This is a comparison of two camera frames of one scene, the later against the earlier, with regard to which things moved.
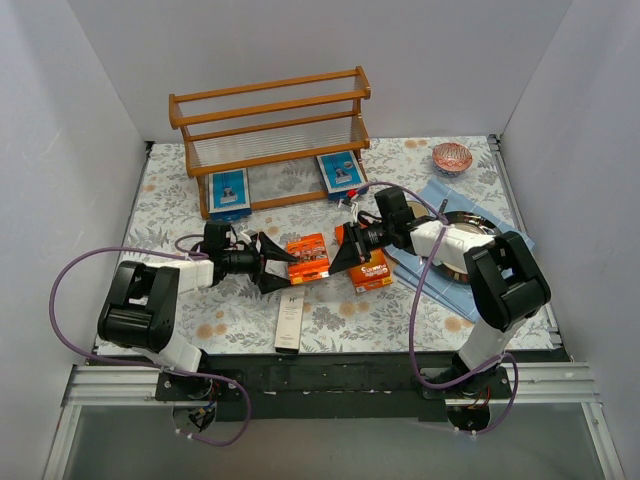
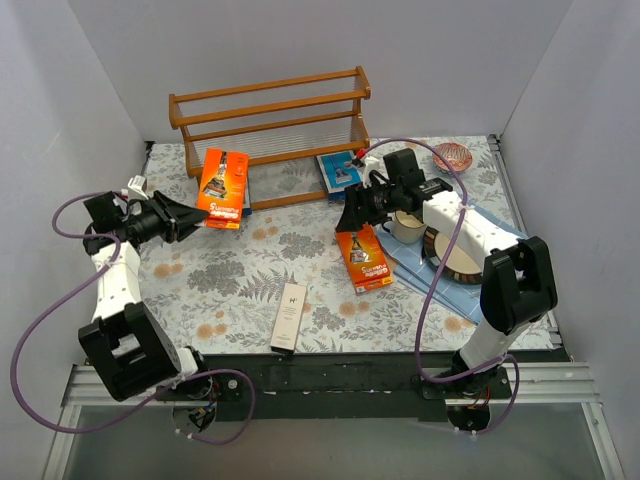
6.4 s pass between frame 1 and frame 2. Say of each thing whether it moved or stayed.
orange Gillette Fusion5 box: stayed
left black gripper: moved
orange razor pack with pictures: moved
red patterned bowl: stayed
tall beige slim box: stayed
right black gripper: moved
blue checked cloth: stayed
